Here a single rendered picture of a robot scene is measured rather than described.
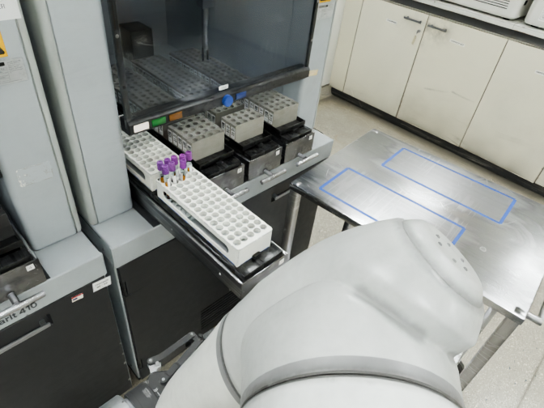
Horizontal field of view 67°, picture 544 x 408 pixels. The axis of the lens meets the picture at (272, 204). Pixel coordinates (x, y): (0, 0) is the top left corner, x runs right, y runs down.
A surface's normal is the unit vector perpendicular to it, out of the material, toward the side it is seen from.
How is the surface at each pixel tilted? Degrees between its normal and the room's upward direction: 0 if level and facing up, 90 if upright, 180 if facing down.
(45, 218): 90
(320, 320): 33
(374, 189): 0
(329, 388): 21
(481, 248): 0
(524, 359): 0
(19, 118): 90
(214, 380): 74
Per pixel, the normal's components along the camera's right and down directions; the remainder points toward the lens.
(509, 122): -0.73, 0.38
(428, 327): -0.20, 0.42
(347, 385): -0.10, -0.79
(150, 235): 0.70, 0.51
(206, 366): -0.85, -0.15
